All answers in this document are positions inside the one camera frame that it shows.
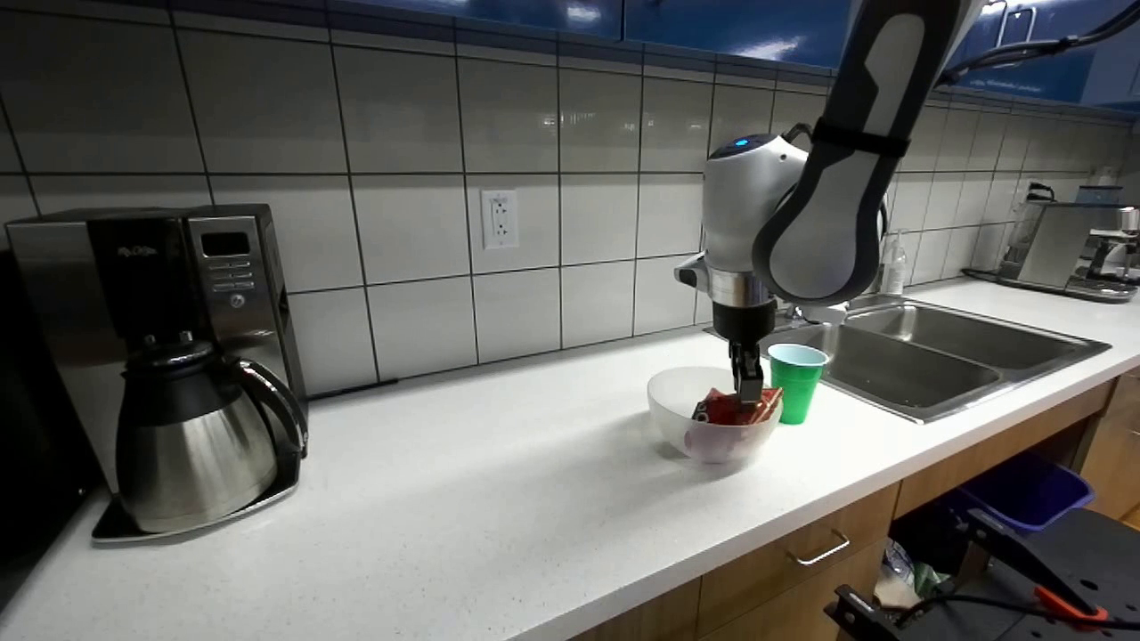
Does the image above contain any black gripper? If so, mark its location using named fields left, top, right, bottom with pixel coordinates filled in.
left=707, top=299, right=783, bottom=414

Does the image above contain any red chips packet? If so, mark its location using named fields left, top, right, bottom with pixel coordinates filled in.
left=690, top=386, right=786, bottom=433

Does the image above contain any translucent white plastic bowl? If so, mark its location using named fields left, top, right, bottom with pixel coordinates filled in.
left=644, top=365, right=786, bottom=469

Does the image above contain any green plastic cup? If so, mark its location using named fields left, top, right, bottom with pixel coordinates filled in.
left=766, top=343, right=834, bottom=429

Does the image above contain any chrome sink faucet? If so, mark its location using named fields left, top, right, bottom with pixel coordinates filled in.
left=814, top=203, right=894, bottom=329

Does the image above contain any clear soap bottle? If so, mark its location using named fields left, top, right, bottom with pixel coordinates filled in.
left=883, top=236, right=910, bottom=299

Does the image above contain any wooden drawer front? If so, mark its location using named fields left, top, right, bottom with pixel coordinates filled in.
left=690, top=482, right=901, bottom=641

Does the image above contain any stainless steel sink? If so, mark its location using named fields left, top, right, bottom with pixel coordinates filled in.
left=757, top=297, right=1116, bottom=424

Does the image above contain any blue plastic bin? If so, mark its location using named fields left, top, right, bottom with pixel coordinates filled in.
left=958, top=457, right=1098, bottom=537

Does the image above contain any silver espresso machine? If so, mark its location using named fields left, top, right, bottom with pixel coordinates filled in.
left=961, top=178, right=1140, bottom=306

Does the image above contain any black equipment stand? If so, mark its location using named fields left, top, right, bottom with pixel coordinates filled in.
left=821, top=506, right=1140, bottom=641

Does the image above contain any blue upper cabinet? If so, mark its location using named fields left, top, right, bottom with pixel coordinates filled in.
left=165, top=0, right=1140, bottom=116

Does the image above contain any stainless steel coffee maker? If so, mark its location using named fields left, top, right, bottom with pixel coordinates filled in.
left=4, top=203, right=310, bottom=545

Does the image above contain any steel coffee carafe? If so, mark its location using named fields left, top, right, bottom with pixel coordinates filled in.
left=115, top=330, right=312, bottom=537

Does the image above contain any metal drawer handle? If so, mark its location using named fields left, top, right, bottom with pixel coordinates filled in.
left=789, top=535, right=856, bottom=575

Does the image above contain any white wall outlet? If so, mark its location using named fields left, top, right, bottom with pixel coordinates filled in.
left=476, top=188, right=522, bottom=254

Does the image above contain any black floor cable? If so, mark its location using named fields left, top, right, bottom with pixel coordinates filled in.
left=894, top=583, right=1140, bottom=626

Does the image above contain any orange clamp handle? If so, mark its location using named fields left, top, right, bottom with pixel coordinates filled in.
left=1028, top=582, right=1116, bottom=635

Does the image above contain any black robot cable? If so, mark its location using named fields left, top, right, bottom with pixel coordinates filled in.
left=937, top=0, right=1140, bottom=88

